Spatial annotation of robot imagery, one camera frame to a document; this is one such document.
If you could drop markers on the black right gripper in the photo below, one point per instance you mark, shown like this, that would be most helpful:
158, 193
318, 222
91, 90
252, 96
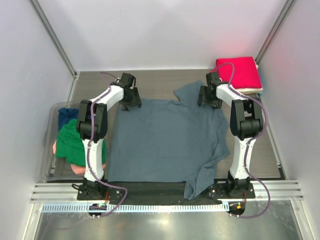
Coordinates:
216, 103

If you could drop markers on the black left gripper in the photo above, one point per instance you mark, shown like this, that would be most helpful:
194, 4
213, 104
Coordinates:
135, 101

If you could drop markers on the grey blue t shirt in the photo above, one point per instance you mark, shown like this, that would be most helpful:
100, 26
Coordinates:
169, 141

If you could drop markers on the clear plastic storage bin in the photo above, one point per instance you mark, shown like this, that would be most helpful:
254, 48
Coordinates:
57, 169

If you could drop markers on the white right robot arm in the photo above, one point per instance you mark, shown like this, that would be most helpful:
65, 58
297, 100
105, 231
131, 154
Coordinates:
245, 123

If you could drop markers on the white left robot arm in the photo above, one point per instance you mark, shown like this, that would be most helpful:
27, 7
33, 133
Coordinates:
92, 125

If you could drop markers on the folded red t shirt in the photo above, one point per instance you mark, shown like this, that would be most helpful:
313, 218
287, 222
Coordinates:
227, 65

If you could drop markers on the folded cream t shirt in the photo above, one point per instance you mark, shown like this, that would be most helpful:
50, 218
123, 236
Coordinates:
250, 90

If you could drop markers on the navy blue t shirt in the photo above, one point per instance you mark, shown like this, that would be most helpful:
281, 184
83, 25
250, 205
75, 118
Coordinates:
65, 115

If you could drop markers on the green t shirt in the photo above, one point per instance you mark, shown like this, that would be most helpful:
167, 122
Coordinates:
69, 145

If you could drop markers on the pink t shirt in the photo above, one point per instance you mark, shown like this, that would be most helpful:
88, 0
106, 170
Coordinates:
75, 168

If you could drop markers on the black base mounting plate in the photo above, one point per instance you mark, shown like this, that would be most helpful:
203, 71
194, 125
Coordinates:
215, 192

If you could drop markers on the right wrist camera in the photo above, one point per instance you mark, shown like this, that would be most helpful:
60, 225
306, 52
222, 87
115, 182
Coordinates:
213, 79

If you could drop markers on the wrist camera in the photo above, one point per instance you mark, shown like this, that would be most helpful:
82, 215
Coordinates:
127, 80
213, 79

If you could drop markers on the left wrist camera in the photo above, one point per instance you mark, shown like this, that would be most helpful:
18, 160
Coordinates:
127, 80

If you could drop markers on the left aluminium corner post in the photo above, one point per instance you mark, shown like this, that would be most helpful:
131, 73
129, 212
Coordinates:
52, 35

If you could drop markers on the aluminium corner post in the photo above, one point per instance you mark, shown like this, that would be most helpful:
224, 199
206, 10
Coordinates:
280, 19
52, 35

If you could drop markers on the white slotted cable duct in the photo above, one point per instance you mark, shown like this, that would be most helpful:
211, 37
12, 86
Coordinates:
102, 208

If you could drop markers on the right aluminium corner post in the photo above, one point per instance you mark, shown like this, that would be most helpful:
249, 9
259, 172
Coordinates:
280, 19

